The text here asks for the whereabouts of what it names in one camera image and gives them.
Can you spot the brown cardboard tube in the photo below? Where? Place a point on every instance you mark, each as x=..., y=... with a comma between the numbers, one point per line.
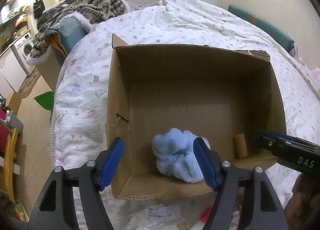
x=241, y=145

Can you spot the clear plastic label bag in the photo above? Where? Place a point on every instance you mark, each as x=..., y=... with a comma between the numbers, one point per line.
x=156, y=215

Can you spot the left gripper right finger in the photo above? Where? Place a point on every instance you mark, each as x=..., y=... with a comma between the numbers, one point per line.
x=261, y=208

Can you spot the green paper sheet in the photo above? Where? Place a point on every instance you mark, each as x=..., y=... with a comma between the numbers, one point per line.
x=46, y=100

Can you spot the wooden chair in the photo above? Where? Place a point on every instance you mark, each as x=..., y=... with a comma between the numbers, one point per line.
x=8, y=163

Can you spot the knitted patterned blanket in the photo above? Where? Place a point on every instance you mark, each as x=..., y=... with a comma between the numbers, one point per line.
x=89, y=12

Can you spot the white washing machine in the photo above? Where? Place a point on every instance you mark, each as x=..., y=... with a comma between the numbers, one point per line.
x=21, y=49

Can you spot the teal bed bumper cushion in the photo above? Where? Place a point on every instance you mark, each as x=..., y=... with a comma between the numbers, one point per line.
x=280, y=37

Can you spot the teal pillow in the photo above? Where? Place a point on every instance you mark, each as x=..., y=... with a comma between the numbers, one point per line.
x=64, y=35

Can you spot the red bag on chair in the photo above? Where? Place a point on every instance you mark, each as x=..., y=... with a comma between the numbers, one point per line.
x=3, y=133

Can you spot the white patterned bed quilt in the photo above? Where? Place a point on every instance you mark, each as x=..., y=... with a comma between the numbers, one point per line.
x=78, y=128

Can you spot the pink rubber duck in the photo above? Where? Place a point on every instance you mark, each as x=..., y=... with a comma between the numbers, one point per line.
x=205, y=215

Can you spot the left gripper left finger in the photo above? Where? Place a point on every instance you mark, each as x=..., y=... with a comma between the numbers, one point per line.
x=55, y=207

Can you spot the brown cardboard box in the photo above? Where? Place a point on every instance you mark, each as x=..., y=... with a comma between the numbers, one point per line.
x=212, y=92

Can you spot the light blue plush toy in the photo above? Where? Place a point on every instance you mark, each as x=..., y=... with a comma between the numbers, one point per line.
x=175, y=156

